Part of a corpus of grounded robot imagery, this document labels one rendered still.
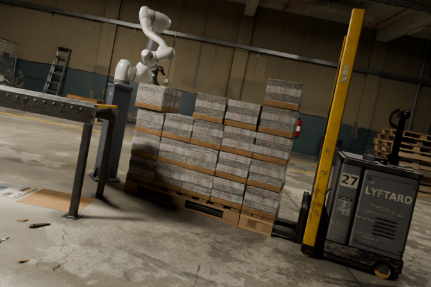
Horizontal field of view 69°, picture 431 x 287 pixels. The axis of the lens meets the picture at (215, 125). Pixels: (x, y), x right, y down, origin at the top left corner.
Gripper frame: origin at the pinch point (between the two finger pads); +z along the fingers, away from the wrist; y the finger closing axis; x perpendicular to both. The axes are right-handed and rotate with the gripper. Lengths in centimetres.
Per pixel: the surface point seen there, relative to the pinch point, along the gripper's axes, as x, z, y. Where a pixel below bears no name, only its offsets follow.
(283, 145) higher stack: 129, 4, 38
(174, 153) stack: 35, 17, 64
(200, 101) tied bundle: 50, -5, 18
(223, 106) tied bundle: 72, -6, 18
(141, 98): -7.9, -4.8, 26.3
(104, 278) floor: 68, -75, 165
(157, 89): 7.6, -10.7, 16.9
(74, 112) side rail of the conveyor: -8, -70, 79
